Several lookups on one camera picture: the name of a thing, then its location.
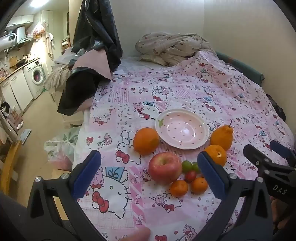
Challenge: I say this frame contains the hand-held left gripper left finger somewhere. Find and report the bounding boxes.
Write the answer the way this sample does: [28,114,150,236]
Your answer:
[27,150,109,241]

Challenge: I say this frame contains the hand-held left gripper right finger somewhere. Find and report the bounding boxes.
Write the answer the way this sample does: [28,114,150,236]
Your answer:
[192,151,273,241]

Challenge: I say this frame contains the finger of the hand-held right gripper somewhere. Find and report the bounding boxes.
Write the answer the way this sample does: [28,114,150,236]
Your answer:
[269,140,296,167]
[243,144,296,176]

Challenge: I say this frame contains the small tangerine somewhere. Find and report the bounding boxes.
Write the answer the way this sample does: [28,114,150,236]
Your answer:
[191,177,208,194]
[169,180,189,197]

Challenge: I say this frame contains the medium tangerine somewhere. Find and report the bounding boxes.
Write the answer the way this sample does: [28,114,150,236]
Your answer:
[205,144,227,167]

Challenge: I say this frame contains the pear-shaped orange with stem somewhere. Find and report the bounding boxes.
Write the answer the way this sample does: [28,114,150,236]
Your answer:
[210,119,234,151]

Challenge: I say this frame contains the red apple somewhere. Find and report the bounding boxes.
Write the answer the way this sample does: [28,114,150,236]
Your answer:
[148,152,183,185]

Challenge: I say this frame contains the pink dotted plate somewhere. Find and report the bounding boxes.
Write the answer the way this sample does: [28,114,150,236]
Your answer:
[155,108,210,150]

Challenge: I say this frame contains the large round orange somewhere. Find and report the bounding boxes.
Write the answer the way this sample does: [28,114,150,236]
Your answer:
[133,127,160,156]

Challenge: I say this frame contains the person's right hand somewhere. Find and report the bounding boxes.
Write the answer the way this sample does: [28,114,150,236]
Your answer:
[270,197,296,235]

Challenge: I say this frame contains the white plastic bag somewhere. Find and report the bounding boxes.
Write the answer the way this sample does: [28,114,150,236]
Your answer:
[44,127,81,171]

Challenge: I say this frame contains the wooden chair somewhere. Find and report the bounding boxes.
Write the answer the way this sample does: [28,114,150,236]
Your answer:
[0,139,22,188]

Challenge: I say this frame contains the black cloth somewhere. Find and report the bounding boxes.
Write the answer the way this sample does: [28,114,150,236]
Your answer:
[57,67,111,115]

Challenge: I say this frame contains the pink printed blanket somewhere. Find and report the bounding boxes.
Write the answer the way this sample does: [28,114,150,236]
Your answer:
[74,50,295,241]

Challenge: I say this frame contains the pile of clothes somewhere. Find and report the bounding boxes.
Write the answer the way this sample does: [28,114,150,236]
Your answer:
[44,65,72,91]

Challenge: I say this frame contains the white washing machine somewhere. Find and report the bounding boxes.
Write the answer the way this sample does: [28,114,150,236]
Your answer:
[23,60,50,100]

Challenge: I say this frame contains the white kitchen cabinets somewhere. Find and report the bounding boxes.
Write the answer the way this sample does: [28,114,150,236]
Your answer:
[0,68,34,112]

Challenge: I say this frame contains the pink cloth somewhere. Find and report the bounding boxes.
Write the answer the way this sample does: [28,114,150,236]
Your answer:
[74,50,113,80]

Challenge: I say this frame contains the crumpled beige blanket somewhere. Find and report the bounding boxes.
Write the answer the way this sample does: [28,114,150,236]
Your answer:
[135,32,216,66]

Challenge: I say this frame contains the hanging towel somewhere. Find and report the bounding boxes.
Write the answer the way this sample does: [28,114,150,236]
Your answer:
[45,31,55,57]

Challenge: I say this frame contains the black jacket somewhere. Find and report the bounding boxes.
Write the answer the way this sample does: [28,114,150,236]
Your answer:
[72,0,123,72]

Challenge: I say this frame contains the hanging pink bag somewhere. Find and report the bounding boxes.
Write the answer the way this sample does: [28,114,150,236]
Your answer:
[31,22,46,40]

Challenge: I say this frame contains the range hood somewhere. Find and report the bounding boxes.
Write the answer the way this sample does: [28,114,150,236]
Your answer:
[0,27,33,50]

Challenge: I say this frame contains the green bed frame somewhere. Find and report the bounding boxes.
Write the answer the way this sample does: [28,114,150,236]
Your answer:
[216,51,265,86]

